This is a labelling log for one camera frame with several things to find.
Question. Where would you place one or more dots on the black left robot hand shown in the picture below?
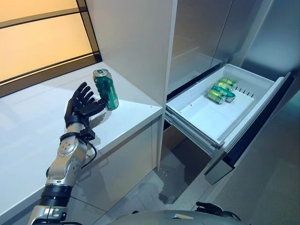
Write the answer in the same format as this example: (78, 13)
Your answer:
(78, 107)

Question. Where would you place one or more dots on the white drawer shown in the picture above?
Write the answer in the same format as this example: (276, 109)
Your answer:
(253, 131)

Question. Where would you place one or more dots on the amber glass window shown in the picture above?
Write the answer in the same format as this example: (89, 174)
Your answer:
(42, 42)

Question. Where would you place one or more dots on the light green drink can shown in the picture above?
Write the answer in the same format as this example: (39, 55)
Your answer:
(226, 83)
(214, 96)

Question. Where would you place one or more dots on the grey robot torso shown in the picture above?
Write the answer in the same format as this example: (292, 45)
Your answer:
(164, 219)

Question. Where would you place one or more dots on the teal green drink can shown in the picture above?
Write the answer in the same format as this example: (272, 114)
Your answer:
(222, 92)

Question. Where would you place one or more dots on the white tall cabinet panel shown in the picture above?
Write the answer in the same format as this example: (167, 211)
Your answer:
(131, 47)

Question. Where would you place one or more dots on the dark green drink can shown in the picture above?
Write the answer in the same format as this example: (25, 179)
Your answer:
(106, 86)

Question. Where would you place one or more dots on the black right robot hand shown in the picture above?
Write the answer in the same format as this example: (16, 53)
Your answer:
(208, 206)

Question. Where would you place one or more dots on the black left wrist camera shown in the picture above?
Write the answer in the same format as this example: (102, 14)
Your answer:
(87, 134)

